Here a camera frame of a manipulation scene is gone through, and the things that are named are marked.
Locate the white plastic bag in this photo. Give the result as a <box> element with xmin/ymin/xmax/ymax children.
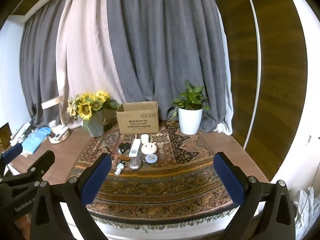
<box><xmin>291</xmin><ymin>186</ymin><xmax>318</xmax><ymax>240</ymax></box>

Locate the white remote control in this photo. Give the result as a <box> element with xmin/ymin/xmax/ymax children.
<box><xmin>129</xmin><ymin>139</ymin><xmax>141</xmax><ymax>158</ymax></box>

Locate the white paper towel roll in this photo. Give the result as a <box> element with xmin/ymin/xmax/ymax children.
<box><xmin>178</xmin><ymin>107</ymin><xmax>203</xmax><ymax>135</ymax></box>

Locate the wide grey curtain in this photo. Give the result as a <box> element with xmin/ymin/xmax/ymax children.
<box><xmin>106</xmin><ymin>0</ymin><xmax>232</xmax><ymax>133</ymax></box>

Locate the patterned rug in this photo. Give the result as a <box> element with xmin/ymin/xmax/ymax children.
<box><xmin>70</xmin><ymin>119</ymin><xmax>260</xmax><ymax>228</ymax></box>

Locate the white round appliance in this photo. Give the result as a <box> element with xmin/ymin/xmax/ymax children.
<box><xmin>49</xmin><ymin>126</ymin><xmax>70</xmax><ymax>144</ymax></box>

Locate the white curtain tieback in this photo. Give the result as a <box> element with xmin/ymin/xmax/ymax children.
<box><xmin>41</xmin><ymin>95</ymin><xmax>63</xmax><ymax>110</ymax></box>

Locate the narrow grey curtain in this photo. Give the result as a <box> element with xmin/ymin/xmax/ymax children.
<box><xmin>19</xmin><ymin>7</ymin><xmax>75</xmax><ymax>128</ymax></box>

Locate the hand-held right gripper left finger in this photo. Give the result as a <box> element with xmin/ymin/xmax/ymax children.
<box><xmin>30</xmin><ymin>152</ymin><xmax>113</xmax><ymax>240</ymax></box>

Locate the cardboard box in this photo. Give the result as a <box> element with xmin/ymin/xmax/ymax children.
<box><xmin>116</xmin><ymin>101</ymin><xmax>160</xmax><ymax>135</ymax></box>

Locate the brown woven bag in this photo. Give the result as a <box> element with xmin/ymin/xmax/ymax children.
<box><xmin>103</xmin><ymin>107</ymin><xmax>118</xmax><ymax>127</ymax></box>

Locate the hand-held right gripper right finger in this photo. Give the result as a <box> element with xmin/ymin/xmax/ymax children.
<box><xmin>213</xmin><ymin>151</ymin><xmax>297</xmax><ymax>240</ymax></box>

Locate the pale pink curtain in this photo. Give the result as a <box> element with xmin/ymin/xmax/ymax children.
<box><xmin>57</xmin><ymin>0</ymin><xmax>127</xmax><ymax>129</ymax></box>

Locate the sunflower bouquet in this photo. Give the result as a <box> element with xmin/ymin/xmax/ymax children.
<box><xmin>67</xmin><ymin>90</ymin><xmax>121</xmax><ymax>130</ymax></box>

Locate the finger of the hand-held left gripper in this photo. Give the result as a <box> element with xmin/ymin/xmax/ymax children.
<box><xmin>0</xmin><ymin>144</ymin><xmax>23</xmax><ymax>178</ymax></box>
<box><xmin>0</xmin><ymin>150</ymin><xmax>55</xmax><ymax>183</ymax></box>

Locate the white sheer curtain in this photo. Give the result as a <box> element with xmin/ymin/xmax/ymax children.
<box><xmin>217</xmin><ymin>12</ymin><xmax>234</xmax><ymax>134</ymax></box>

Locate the blue cloth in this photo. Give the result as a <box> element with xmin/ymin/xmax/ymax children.
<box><xmin>22</xmin><ymin>127</ymin><xmax>52</xmax><ymax>154</ymax></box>

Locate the green potted plant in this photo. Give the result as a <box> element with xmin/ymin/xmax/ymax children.
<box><xmin>171</xmin><ymin>81</ymin><xmax>211</xmax><ymax>119</ymax></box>

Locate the white round device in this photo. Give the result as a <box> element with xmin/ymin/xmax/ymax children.
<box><xmin>141</xmin><ymin>142</ymin><xmax>158</xmax><ymax>154</ymax></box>

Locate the grey ribbed vase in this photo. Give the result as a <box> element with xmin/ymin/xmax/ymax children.
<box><xmin>84</xmin><ymin>110</ymin><xmax>105</xmax><ymax>138</ymax></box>

